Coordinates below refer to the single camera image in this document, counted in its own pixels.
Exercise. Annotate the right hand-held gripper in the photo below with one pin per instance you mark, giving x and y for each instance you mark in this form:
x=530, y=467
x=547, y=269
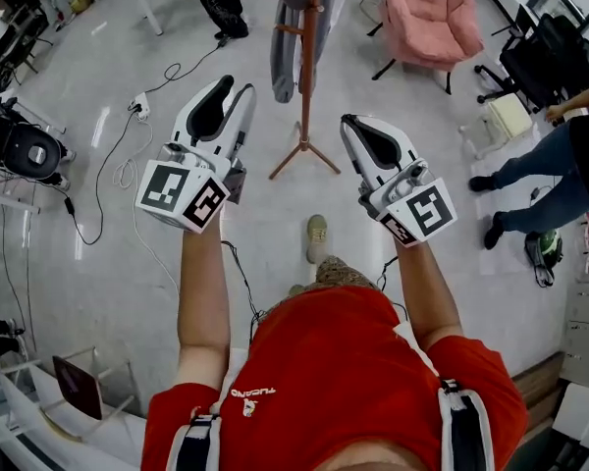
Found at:
x=432, y=209

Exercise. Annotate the white power strip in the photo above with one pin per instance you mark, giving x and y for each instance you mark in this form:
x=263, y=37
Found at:
x=141, y=106

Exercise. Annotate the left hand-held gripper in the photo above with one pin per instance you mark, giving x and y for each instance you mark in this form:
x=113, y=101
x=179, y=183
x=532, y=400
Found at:
x=164, y=189

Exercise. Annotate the person's red shirt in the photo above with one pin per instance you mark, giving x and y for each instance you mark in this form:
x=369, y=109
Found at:
x=334, y=371

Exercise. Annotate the green and black helmet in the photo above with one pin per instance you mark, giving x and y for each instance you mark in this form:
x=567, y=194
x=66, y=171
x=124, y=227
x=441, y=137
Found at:
x=545, y=250

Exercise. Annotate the person's beige shoe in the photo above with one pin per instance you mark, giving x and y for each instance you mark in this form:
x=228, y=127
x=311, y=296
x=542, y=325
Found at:
x=317, y=238

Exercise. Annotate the brown wooden coat stand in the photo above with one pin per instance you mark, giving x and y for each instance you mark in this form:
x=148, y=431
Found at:
x=306, y=91

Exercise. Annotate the white metal frame table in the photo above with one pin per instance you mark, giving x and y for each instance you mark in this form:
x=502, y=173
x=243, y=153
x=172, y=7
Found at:
x=39, y=410

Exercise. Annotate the person's left forearm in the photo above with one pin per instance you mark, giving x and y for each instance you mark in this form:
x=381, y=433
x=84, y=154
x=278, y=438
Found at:
x=201, y=292

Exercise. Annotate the grey drawer cabinet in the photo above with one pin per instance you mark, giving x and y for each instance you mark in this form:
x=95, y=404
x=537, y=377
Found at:
x=586, y=331

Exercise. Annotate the light grey jacket item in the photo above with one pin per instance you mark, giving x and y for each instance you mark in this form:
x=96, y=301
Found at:
x=282, y=62

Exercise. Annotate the person's right forearm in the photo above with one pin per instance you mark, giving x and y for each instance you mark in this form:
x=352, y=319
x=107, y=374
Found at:
x=429, y=292

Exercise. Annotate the cream plastic stool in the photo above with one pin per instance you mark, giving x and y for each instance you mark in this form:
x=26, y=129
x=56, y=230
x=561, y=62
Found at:
x=508, y=118

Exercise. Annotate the person's patterned trouser leg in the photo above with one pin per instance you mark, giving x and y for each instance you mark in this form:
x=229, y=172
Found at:
x=336, y=273

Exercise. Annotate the black office chair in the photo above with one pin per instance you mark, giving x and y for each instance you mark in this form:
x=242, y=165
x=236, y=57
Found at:
x=550, y=62

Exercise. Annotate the pink padded chair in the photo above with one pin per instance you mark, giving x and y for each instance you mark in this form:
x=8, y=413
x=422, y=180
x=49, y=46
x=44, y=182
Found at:
x=429, y=17

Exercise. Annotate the black round machine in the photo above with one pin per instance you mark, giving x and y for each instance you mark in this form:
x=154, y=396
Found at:
x=22, y=145

